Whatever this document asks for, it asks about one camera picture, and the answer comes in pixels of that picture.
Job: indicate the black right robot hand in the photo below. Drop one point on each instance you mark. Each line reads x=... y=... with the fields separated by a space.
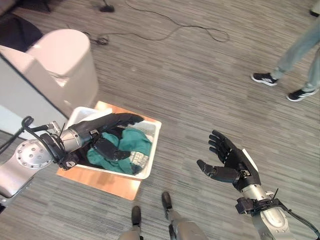
x=232 y=160

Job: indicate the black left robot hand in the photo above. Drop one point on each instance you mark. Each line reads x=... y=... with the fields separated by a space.
x=105 y=122

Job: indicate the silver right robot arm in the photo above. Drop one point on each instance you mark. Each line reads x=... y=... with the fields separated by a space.
x=271 y=220

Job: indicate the white plastic laundry basket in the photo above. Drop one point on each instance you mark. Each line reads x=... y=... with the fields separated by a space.
x=152 y=147

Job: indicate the green cloth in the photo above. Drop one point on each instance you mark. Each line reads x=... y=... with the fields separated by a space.
x=135 y=142

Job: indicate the grey white patterned cloth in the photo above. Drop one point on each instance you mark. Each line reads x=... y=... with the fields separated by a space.
x=138 y=158

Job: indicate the orange wooden board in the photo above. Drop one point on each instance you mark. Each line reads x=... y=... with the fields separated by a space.
x=105 y=181

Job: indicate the white rounded trash bin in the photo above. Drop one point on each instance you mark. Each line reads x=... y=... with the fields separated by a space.
x=67 y=65

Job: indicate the black round stand base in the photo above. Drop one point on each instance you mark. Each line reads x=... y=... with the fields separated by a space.
x=107 y=8

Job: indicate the black fabric chair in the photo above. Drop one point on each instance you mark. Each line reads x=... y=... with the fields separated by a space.
x=17 y=32

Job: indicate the person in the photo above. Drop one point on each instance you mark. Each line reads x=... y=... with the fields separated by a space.
x=297 y=52

